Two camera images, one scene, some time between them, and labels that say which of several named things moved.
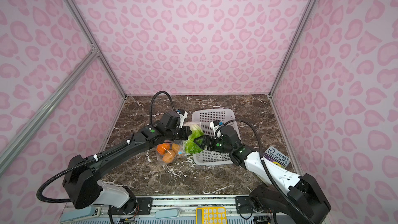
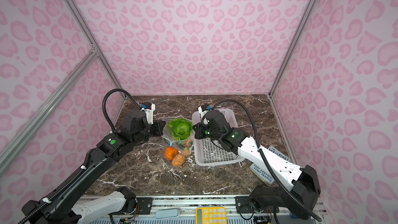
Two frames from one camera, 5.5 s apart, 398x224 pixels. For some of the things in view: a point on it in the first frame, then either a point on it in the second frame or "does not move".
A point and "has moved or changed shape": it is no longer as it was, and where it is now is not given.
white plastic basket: [203, 117] does not move
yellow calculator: [211, 215] does not move
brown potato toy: [169, 157] → [178, 160]
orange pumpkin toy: [161, 150] → [170, 152]
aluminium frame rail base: [155, 210] does not move
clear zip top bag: [168, 151] has moved or changed shape
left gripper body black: [179, 134] → [154, 129]
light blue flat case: [167, 213] does not move
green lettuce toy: [191, 146] has moved or changed shape
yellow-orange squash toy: [175, 147] → [185, 152]
